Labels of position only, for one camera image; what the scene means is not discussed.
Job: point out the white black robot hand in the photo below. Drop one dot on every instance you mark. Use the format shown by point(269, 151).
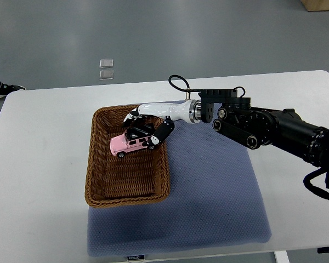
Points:
point(188, 111)

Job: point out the pink toy car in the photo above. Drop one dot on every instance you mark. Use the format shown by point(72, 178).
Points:
point(133, 139)

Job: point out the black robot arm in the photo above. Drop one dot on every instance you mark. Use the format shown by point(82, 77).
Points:
point(232, 116)

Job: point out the brown wicker basket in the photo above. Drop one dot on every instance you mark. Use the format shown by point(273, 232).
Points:
point(141, 177)

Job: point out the blue-grey textured mat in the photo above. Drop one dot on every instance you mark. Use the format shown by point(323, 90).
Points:
point(214, 201)

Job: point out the lower metal floor plate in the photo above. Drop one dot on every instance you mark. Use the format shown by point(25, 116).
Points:
point(106, 74)

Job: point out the metal floor plate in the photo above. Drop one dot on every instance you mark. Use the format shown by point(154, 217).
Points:
point(106, 74)
point(106, 63)

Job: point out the upper metal floor plate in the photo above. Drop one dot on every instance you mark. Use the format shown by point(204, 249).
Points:
point(106, 63)

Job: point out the wooden box corner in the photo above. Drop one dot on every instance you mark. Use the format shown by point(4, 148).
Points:
point(316, 5)

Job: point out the white table leg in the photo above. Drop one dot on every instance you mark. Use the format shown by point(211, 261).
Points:
point(281, 257)

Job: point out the black white sneaker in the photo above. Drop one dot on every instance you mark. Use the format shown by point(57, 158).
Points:
point(6, 89)

